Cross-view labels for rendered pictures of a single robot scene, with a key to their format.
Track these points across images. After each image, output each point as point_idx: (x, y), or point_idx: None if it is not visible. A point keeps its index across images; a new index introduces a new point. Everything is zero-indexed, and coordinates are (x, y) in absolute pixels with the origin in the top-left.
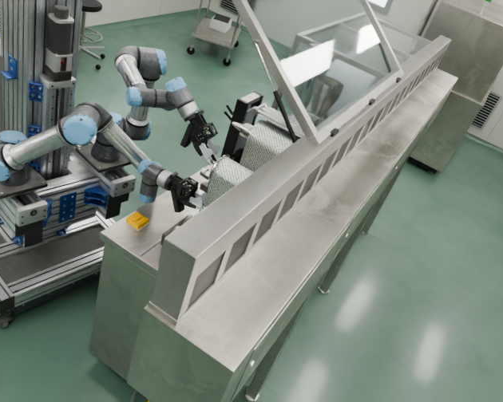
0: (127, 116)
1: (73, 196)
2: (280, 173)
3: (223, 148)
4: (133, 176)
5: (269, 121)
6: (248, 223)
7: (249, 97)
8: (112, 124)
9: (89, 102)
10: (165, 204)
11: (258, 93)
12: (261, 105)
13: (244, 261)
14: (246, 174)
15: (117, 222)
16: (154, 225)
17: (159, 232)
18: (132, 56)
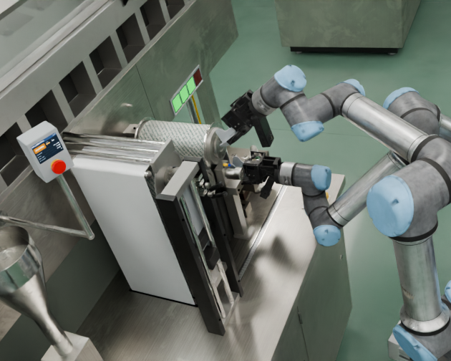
0: (442, 301)
1: None
2: None
3: (224, 230)
4: (393, 340)
5: (144, 191)
6: None
7: (182, 175)
8: (388, 153)
9: (419, 112)
10: (297, 243)
11: (165, 195)
12: (159, 151)
13: None
14: (178, 123)
15: (336, 193)
16: (295, 208)
17: (285, 203)
18: (419, 142)
